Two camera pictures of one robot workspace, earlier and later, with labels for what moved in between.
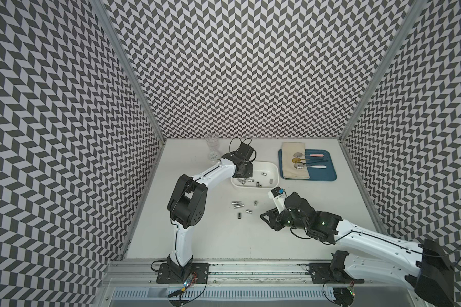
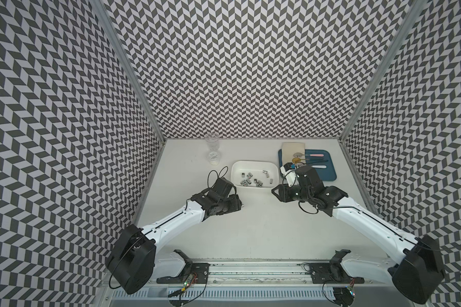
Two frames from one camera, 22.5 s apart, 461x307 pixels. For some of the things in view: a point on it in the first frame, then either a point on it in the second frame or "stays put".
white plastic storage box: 265,175 stays put
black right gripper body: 280,220 → 290,193
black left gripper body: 246,171 → 228,204
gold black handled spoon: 298,160 stays put
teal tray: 321,164 stays put
